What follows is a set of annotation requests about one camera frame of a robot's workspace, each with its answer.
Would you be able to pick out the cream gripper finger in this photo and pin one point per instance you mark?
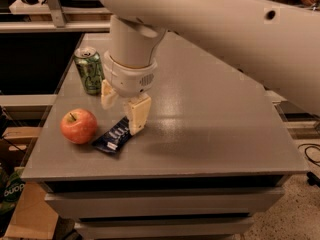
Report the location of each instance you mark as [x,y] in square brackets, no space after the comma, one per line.
[108,95]
[137,110]

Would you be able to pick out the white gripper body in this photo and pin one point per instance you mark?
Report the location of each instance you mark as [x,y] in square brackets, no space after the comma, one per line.
[128,79]

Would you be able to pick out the dark blue rxbar wrapper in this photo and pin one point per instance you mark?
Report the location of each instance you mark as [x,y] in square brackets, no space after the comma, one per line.
[114,139]

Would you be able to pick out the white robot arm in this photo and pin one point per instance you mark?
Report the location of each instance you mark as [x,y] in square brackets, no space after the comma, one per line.
[275,44]

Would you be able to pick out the red apple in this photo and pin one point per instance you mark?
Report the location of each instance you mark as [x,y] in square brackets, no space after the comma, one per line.
[78,126]

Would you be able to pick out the green soda can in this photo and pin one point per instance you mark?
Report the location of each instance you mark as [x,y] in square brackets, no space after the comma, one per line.
[88,64]

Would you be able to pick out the grey upper drawer front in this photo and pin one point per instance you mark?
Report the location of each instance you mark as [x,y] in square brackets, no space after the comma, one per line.
[116,204]

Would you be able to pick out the grey drawer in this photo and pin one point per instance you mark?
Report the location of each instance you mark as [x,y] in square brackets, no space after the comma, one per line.
[163,228]
[116,204]

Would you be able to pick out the green snack bag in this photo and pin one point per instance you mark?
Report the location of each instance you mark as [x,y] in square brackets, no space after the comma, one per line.
[13,191]

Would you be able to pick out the brown cardboard box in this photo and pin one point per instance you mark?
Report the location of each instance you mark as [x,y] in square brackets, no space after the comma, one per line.
[32,219]

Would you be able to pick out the grey lower drawer front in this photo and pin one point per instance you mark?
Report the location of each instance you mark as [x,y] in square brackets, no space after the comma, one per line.
[163,228]

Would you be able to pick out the grey metal shelf frame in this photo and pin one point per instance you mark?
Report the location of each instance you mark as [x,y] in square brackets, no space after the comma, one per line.
[53,16]

